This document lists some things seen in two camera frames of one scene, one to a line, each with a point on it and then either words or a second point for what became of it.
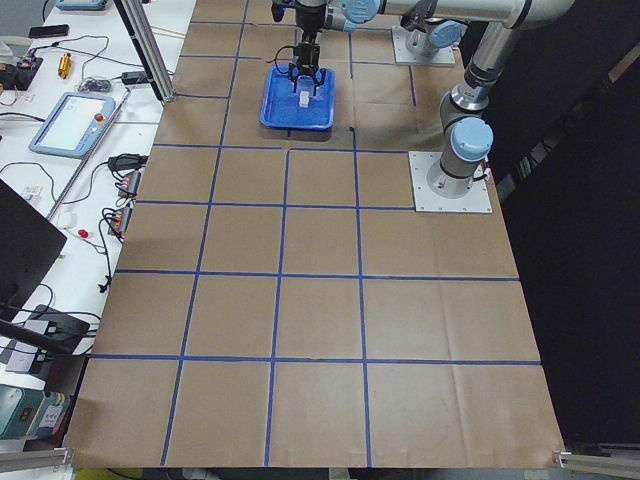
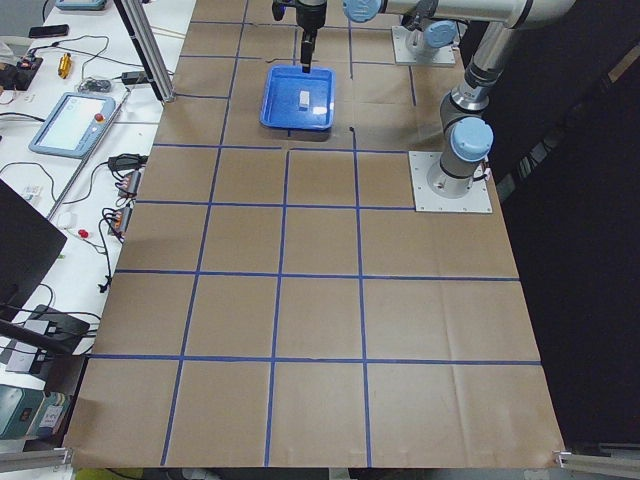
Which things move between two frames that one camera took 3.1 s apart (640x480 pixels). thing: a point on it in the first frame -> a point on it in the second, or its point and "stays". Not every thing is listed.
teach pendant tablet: x=74 y=126 stays
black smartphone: x=48 y=31 stays
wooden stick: x=167 y=32 stays
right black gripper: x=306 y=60 -> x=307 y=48
